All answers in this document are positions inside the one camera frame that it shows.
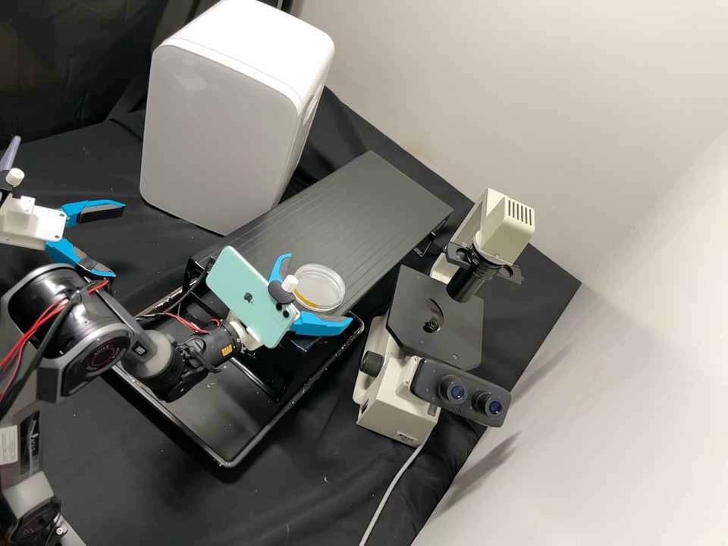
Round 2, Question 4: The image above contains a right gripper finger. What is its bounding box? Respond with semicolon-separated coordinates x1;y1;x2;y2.
289;313;356;340
266;253;294;285

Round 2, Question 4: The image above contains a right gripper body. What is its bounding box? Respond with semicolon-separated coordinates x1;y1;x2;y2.
226;311;266;350

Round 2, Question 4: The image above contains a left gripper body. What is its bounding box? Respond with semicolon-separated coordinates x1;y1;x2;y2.
0;193;67;246

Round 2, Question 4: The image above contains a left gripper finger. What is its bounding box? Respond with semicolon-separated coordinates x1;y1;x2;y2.
43;237;118;281
60;199;127;226

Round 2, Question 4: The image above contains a petri dish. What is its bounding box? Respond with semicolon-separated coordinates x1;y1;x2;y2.
293;262;347;315

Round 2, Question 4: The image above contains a black tray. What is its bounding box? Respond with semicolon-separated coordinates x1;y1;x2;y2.
108;279;366;469

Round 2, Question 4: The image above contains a black platform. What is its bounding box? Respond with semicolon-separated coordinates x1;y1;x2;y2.
186;152;455;321

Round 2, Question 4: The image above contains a cream microscope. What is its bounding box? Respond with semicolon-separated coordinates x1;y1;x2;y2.
352;187;538;446

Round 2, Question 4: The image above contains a white box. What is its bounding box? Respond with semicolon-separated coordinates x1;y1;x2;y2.
139;0;335;236

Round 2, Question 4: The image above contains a right wrist camera phone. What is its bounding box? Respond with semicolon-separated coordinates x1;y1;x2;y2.
205;245;302;350

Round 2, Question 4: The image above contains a grey cable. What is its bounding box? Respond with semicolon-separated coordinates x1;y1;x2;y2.
361;438;428;546

